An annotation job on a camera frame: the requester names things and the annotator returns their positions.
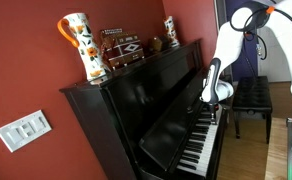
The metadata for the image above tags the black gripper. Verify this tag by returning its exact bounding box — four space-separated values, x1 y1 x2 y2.
208 103 218 124

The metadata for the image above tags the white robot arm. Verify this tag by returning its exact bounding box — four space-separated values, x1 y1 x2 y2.
201 0 292 106

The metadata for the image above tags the black piano bench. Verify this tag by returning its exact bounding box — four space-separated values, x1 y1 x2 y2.
232 76 273 143

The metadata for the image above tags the black upright piano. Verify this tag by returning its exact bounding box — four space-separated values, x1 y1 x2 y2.
61 40 228 180

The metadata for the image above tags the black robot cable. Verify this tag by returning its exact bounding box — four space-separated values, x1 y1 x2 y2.
229 5 292 148

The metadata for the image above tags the floral ceramic pitcher orange handle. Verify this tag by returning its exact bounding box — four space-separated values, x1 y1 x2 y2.
57 13 108 80

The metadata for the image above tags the white wall switch plate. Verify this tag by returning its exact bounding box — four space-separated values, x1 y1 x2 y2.
0 110 52 152

